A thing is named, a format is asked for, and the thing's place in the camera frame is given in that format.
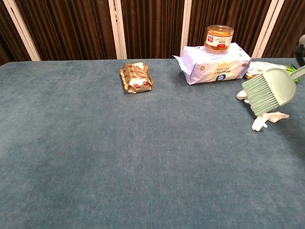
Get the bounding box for blue fabric table cover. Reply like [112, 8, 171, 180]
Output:
[0, 57, 305, 229]

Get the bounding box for mint green hand brush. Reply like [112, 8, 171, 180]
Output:
[241, 64, 305, 117]

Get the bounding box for white divider frame post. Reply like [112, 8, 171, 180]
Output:
[1, 0, 41, 62]
[180, 0, 193, 59]
[108, 0, 128, 60]
[252, 0, 285, 59]

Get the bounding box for green white snack bag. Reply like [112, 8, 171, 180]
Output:
[244, 61, 299, 83]

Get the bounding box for brown pleated curtain panel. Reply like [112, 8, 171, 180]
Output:
[120, 0, 185, 60]
[13, 0, 118, 61]
[187, 0, 273, 58]
[0, 0, 32, 66]
[261, 0, 305, 59]

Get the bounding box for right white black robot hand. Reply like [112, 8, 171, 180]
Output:
[294, 34, 305, 67]

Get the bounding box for gold foil snack package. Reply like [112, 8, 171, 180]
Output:
[119, 62, 153, 94]

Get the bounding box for lavender white tissue pack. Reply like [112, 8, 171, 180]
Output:
[173, 42, 252, 85]

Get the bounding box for clear jar with red label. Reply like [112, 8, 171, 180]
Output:
[203, 24, 234, 54]

